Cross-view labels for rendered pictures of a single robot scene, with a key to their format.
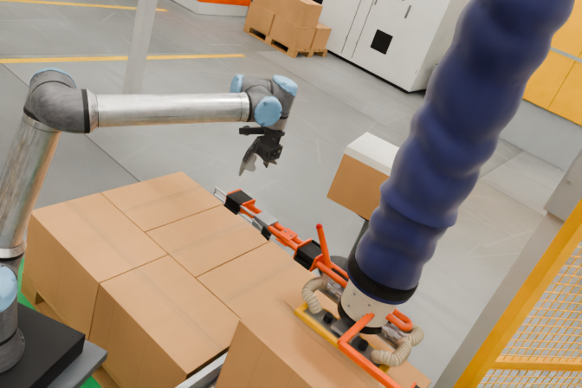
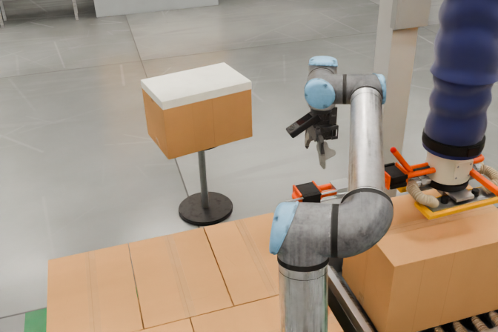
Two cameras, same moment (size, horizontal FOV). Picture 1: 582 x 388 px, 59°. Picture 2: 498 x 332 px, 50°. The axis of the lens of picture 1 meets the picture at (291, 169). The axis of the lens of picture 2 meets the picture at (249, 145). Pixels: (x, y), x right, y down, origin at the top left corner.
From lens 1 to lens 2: 1.60 m
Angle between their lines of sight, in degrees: 41
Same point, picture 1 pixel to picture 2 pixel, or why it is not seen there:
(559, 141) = not seen: outside the picture
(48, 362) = not seen: outside the picture
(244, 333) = (402, 270)
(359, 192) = (196, 131)
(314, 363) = (447, 237)
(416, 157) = (485, 38)
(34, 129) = (325, 276)
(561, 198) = (403, 14)
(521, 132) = (112, 0)
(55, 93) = (368, 213)
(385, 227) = (473, 102)
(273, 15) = not seen: outside the picture
